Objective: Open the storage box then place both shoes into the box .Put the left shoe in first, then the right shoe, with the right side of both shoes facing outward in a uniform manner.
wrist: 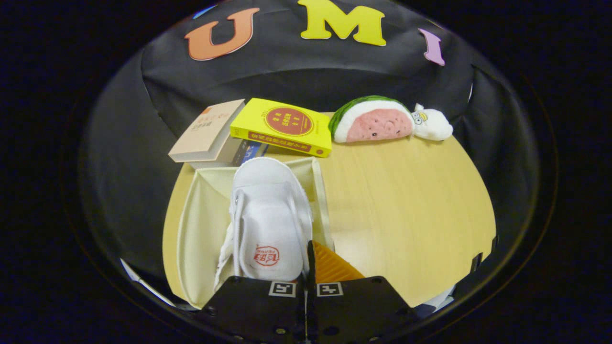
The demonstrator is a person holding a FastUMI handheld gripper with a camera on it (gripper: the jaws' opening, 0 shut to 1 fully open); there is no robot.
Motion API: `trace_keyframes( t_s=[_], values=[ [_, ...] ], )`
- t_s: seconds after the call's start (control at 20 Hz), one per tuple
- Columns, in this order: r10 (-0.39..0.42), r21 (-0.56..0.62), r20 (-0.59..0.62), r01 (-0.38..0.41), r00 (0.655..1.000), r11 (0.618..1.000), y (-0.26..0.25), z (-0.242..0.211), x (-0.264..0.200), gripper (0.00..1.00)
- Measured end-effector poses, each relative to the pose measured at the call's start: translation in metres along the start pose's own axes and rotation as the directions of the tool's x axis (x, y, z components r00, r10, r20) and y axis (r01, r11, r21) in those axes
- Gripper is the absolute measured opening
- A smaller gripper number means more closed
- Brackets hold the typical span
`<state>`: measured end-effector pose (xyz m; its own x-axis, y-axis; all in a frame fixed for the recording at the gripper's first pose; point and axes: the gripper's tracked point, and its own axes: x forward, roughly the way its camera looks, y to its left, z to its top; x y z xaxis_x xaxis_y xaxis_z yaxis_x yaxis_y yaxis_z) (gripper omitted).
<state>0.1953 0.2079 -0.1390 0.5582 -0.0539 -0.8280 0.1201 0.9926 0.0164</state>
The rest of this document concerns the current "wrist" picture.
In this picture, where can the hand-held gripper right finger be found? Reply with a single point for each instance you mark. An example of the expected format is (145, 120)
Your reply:
(358, 306)

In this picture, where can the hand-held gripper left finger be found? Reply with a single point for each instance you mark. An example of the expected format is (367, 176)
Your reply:
(248, 306)

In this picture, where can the white canvas shoe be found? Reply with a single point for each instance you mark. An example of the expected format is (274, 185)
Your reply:
(224, 260)
(272, 215)

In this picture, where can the cream fabric storage box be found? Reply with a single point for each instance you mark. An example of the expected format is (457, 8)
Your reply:
(201, 215)

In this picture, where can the blue book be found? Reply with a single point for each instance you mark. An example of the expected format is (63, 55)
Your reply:
(248, 152)

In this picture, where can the beige book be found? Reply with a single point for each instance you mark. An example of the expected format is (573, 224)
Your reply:
(210, 129)

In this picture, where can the watermelon slice plush toy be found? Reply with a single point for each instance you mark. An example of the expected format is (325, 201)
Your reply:
(377, 124)

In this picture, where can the yellow book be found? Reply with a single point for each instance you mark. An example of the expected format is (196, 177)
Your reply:
(287, 122)

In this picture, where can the small white plush toy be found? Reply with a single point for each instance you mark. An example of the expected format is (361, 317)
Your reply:
(432, 124)

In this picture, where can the black backdrop cloth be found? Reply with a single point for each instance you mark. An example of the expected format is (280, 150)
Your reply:
(296, 71)

